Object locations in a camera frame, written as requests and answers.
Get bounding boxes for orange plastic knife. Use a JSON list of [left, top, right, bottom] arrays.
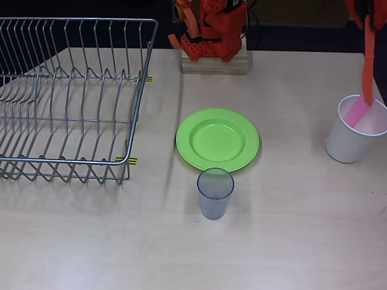
[[362, 14, 377, 107]]

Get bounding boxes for pink plastic fork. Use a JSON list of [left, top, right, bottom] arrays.
[[345, 94, 376, 127]]

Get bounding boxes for green plastic plate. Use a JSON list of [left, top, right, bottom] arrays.
[[175, 108, 261, 173]]

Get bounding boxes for translucent grey plastic cup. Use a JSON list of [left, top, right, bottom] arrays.
[[197, 167, 235, 221]]

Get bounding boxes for brown partition board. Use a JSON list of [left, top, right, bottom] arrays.
[[246, 0, 348, 28]]

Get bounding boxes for white paper cup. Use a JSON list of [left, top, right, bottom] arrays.
[[325, 94, 387, 164]]

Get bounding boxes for stacked wooden base boards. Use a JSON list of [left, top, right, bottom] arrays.
[[181, 36, 252, 76]]

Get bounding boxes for light orange clamp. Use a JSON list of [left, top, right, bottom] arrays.
[[167, 0, 203, 50]]

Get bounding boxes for black power cables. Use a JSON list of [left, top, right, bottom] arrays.
[[241, 0, 261, 51]]

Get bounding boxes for metal wire dish rack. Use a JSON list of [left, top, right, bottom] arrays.
[[0, 17, 160, 185]]

